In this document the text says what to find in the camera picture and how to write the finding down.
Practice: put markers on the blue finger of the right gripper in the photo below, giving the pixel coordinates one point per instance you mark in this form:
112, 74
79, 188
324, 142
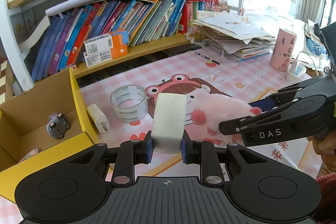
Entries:
264, 104
267, 123

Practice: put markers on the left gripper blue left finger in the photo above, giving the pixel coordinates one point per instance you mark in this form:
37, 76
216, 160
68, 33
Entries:
127, 156

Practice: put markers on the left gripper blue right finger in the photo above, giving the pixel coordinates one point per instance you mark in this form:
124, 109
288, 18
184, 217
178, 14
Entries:
203, 154

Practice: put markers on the pink plush pig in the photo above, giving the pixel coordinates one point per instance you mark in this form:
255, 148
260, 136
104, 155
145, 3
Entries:
216, 108

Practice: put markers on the white charger plug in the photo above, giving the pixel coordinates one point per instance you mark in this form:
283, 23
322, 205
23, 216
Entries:
98, 118

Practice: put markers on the white foam block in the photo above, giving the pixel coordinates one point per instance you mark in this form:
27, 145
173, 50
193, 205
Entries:
169, 123

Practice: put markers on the clear packing tape roll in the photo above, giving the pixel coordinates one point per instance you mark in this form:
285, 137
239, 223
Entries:
129, 103

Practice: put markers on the grey toy car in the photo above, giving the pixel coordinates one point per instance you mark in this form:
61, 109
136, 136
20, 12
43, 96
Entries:
58, 125

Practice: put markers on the pink utility knife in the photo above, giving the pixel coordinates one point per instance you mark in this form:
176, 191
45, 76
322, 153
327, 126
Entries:
30, 154

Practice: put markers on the person right hand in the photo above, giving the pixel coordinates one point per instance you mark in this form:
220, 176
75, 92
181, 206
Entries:
326, 149

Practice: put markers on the white power strip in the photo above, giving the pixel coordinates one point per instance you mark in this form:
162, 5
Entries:
295, 71

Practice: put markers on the pink cartoon desk mat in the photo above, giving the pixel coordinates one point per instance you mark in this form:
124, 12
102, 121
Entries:
187, 74

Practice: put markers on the pink cylindrical cup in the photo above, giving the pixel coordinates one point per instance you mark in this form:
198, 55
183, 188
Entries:
283, 49

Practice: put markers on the black patterned pencil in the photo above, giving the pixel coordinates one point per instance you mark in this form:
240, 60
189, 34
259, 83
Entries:
207, 58

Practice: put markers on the pile of papers and books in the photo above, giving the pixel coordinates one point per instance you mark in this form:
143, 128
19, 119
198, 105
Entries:
234, 37

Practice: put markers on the yellow cardboard box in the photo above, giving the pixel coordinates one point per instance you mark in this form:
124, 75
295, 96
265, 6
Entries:
23, 128

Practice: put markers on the lower toothpaste box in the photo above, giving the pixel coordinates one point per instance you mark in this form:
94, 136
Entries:
95, 55

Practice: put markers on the toothpaste box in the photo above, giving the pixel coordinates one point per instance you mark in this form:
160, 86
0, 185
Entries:
95, 55
116, 42

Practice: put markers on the upper toothpaste box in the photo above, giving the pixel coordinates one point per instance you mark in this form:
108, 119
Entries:
116, 42

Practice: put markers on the row of leaning books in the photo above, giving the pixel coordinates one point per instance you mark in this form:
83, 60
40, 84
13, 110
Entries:
66, 26

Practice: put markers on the chessboard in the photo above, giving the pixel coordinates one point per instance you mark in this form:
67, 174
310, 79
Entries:
6, 81

